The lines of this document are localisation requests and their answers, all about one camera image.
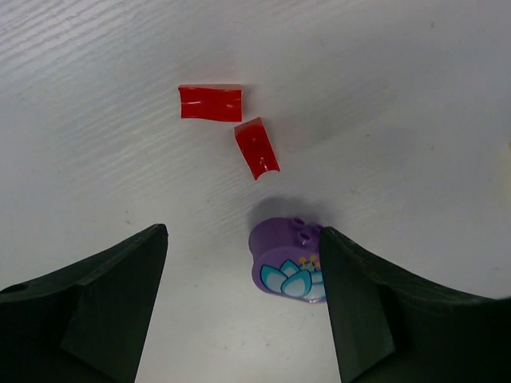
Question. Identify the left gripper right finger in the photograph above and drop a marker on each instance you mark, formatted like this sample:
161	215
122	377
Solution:
390	325

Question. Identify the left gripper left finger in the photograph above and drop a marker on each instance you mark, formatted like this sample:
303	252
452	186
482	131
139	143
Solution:
86	322

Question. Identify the purple flower lego piece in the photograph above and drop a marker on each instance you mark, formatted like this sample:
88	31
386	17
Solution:
286	262

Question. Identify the flat red tile lower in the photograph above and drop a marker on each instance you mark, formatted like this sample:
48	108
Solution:
256	148

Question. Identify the flat red tile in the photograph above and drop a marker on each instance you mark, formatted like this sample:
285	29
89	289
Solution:
256	148
217	102

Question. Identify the flat red tile upper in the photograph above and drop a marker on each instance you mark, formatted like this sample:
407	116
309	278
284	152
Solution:
217	102

